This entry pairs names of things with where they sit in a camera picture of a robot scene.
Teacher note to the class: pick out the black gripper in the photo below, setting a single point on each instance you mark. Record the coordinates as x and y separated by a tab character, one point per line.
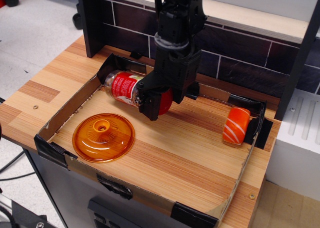
172	68

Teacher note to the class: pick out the red-capped spice bottle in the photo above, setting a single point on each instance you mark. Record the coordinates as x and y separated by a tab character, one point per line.
122	86

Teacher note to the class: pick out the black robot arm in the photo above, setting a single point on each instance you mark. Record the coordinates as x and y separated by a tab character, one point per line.
178	22

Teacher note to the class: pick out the cardboard fence with black tape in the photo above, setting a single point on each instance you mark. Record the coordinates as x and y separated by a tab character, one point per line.
179	173

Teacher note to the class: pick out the orange transparent pot lid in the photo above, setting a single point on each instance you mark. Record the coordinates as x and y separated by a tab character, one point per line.
103	137

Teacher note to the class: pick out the salmon sushi toy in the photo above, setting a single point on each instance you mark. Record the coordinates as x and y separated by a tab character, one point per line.
236	125

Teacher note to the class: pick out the dark brick-pattern shelf unit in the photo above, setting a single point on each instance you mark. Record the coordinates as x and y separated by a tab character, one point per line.
250	50

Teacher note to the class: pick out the black caster wheel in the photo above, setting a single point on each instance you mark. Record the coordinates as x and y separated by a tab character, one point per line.
77	20

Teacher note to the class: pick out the white grooved side cabinet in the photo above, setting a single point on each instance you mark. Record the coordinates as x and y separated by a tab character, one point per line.
295	160

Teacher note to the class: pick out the black equipment with bolt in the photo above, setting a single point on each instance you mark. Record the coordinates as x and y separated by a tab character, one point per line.
13	215

